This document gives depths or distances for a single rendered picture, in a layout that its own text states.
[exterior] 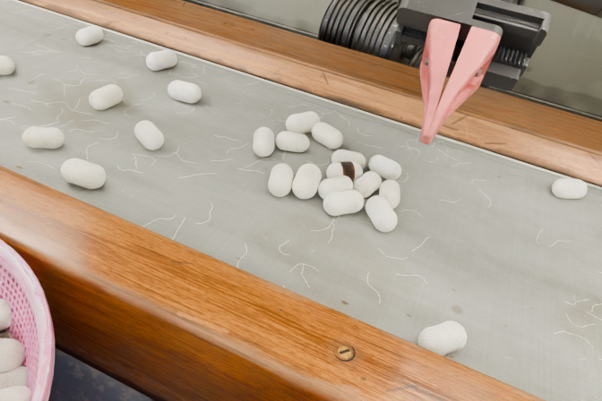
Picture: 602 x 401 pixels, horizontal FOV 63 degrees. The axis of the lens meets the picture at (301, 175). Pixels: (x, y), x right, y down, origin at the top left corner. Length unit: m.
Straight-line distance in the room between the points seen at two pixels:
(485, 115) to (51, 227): 0.43
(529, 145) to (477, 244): 0.18
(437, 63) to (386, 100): 0.22
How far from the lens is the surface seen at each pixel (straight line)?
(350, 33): 0.78
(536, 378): 0.36
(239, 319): 0.29
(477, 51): 0.36
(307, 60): 0.61
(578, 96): 2.57
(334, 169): 0.43
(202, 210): 0.39
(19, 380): 0.32
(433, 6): 0.37
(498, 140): 0.57
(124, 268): 0.32
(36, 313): 0.30
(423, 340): 0.32
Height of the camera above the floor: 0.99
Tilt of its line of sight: 35 degrees down
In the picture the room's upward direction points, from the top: 10 degrees clockwise
